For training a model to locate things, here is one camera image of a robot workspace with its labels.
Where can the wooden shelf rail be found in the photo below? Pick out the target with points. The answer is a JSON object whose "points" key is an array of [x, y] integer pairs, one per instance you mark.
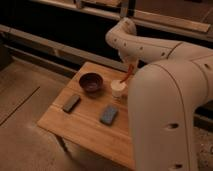
{"points": [[191, 18]]}

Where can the wooden table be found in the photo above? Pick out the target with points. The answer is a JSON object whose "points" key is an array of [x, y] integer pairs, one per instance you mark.
{"points": [[82, 126]]}

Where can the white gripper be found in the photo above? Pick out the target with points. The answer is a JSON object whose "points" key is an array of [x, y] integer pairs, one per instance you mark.
{"points": [[129, 59]]}

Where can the dark purple bowl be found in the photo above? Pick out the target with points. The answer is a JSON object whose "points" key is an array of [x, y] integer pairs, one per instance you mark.
{"points": [[91, 82]]}

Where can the dark grey block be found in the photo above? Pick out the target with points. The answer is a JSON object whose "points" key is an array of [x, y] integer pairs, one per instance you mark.
{"points": [[70, 103]]}

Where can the white ceramic cup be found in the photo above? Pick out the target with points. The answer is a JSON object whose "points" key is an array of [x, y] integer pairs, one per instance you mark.
{"points": [[117, 88]]}

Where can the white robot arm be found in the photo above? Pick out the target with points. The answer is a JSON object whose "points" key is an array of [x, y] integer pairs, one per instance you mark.
{"points": [[162, 96]]}

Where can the blue sponge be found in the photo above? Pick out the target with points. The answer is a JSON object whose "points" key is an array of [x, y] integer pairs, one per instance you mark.
{"points": [[108, 115]]}

